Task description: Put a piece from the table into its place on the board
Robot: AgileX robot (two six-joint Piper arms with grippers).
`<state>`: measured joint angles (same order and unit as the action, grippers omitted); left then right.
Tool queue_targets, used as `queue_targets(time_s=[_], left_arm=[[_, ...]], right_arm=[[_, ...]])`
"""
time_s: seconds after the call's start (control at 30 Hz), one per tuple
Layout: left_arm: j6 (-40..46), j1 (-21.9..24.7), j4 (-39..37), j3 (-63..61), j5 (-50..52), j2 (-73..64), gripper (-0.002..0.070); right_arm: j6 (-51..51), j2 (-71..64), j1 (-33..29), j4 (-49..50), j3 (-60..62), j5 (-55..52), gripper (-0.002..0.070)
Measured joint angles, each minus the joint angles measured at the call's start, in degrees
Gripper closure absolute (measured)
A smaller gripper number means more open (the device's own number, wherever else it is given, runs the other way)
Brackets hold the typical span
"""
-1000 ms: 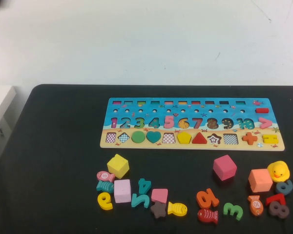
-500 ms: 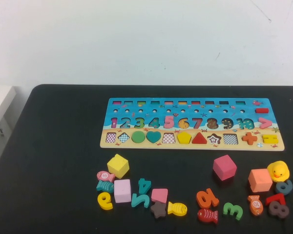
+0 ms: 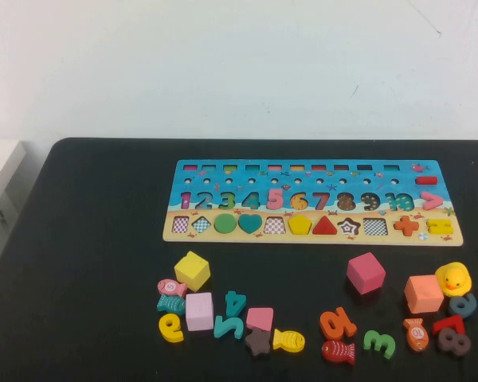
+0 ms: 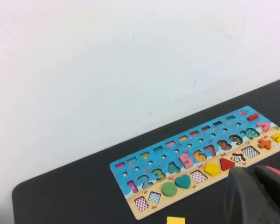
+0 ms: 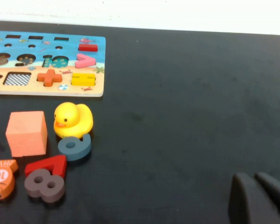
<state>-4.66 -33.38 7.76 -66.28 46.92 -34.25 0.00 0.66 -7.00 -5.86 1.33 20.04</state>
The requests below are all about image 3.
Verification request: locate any yellow wooden fish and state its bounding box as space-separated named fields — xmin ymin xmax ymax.
xmin=272 ymin=328 xmax=306 ymax=353

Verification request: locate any colourful wooden puzzle board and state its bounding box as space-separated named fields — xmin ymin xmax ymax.
xmin=162 ymin=159 xmax=464 ymax=246

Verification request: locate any orange wooden fish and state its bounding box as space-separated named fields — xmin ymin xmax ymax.
xmin=402 ymin=317 xmax=430 ymax=353

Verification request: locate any orange number ten piece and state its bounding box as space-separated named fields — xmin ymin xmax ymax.
xmin=319 ymin=306 xmax=359 ymax=341

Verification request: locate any yellow number six piece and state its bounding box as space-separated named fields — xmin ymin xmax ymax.
xmin=158 ymin=313 xmax=185 ymax=344

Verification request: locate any pink greater-than sign piece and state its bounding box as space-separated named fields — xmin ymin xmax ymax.
xmin=420 ymin=191 xmax=444 ymax=211

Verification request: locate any green number three piece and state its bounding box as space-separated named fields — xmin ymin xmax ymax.
xmin=362 ymin=329 xmax=397 ymax=360

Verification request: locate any white side table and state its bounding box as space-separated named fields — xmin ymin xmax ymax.
xmin=0 ymin=138 xmax=27 ymax=287

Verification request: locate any orange plus sign piece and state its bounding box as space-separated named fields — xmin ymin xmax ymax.
xmin=393 ymin=215 xmax=420 ymax=236

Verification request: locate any pink wooden fish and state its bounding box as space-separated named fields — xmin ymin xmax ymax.
xmin=157 ymin=279 xmax=189 ymax=299

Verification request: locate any red triangle piece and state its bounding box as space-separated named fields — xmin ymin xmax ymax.
xmin=311 ymin=215 xmax=339 ymax=236

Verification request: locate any green circle piece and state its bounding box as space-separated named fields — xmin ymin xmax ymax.
xmin=214 ymin=212 xmax=238 ymax=235

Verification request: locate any teal heart piece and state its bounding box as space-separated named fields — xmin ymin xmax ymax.
xmin=237 ymin=213 xmax=264 ymax=236

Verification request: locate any blue number nine piece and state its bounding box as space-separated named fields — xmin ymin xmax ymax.
xmin=448 ymin=292 xmax=478 ymax=318

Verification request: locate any teal wooden fish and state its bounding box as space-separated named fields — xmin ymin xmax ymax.
xmin=156 ymin=294 xmax=186 ymax=317

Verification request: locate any red number seven piece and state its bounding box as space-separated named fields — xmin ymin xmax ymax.
xmin=432 ymin=314 xmax=466 ymax=336

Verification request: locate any brown number eight piece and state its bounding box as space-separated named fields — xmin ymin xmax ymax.
xmin=437 ymin=327 xmax=472 ymax=356

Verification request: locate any magenta wooden cube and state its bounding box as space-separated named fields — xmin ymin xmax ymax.
xmin=346 ymin=251 xmax=386 ymax=296

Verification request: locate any teal number five piece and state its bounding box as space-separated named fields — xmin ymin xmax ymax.
xmin=214 ymin=314 xmax=245 ymax=340

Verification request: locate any yellow pentagon piece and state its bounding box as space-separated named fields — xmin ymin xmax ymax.
xmin=288 ymin=216 xmax=313 ymax=236

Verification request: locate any yellow rubber duck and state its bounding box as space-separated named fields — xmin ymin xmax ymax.
xmin=434 ymin=261 xmax=472 ymax=297

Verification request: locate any teal number four piece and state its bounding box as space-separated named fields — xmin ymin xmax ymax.
xmin=225 ymin=290 xmax=248 ymax=318

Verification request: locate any pink number five piece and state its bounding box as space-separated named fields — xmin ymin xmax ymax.
xmin=266 ymin=188 xmax=285 ymax=211

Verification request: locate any brown star piece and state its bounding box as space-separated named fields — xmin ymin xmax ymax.
xmin=245 ymin=327 xmax=272 ymax=357

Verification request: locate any lilac wooden cube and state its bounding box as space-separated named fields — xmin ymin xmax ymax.
xmin=185 ymin=292 xmax=215 ymax=332

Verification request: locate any salmon wooden cube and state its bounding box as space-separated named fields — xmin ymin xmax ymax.
xmin=404 ymin=274 xmax=445 ymax=314

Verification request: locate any yellow wooden cube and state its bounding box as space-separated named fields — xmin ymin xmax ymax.
xmin=173 ymin=250 xmax=211 ymax=293

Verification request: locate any red wooden fish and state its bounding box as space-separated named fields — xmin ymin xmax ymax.
xmin=321 ymin=339 xmax=356 ymax=366

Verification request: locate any pink trapezoid piece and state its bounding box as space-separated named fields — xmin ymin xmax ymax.
xmin=245 ymin=306 xmax=275 ymax=333

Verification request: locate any yellow equals sign piece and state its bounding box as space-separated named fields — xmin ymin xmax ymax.
xmin=426 ymin=218 xmax=453 ymax=235

